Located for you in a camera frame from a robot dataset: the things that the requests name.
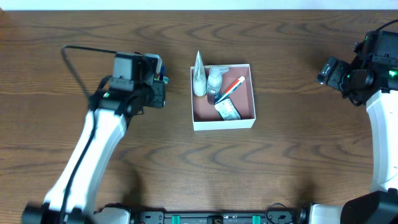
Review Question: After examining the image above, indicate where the blue disposable razor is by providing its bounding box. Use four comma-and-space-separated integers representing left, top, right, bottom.
159, 65, 165, 81

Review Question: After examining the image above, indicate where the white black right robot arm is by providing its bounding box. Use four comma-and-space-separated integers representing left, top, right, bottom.
306, 28, 397, 223

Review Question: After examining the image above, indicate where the green white soap box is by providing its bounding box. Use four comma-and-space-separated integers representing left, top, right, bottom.
215, 98, 241, 121

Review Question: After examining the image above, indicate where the teal white toothpaste tube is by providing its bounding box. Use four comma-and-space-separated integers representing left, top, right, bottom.
215, 76, 245, 104

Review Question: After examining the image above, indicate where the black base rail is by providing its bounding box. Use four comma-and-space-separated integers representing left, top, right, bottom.
93, 203, 308, 224

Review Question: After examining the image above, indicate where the white pink-lined box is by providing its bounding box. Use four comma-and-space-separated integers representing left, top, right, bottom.
191, 64, 256, 131

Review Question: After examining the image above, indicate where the green white toothbrush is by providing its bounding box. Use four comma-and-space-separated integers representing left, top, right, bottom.
163, 77, 169, 85

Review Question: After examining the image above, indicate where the clear foam pump bottle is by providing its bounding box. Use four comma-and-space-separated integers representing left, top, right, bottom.
207, 67, 229, 105

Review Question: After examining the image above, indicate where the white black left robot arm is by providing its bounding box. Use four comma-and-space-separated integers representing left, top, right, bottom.
21, 52, 165, 223

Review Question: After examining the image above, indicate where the white Pantene tube gold cap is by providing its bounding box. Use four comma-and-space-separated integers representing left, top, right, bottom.
192, 51, 207, 97

